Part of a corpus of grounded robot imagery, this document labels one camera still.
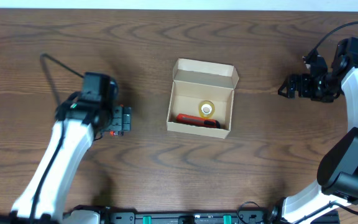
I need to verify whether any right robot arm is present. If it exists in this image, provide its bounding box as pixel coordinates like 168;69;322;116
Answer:
266;37;358;223

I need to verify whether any black mounting rail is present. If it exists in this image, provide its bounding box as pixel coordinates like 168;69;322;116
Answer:
70;211;341;224

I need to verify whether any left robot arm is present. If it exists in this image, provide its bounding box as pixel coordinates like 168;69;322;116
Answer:
0;72;131;223

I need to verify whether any clear tape roll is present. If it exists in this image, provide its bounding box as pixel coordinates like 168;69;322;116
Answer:
198;100;215;119

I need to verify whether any red utility knife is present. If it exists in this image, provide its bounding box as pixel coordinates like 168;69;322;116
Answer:
176;114;221;129

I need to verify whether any cardboard box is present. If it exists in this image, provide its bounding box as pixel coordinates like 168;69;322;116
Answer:
167;58;239;139

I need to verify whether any red stapler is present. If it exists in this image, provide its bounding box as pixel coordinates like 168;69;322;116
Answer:
109;131;119;136

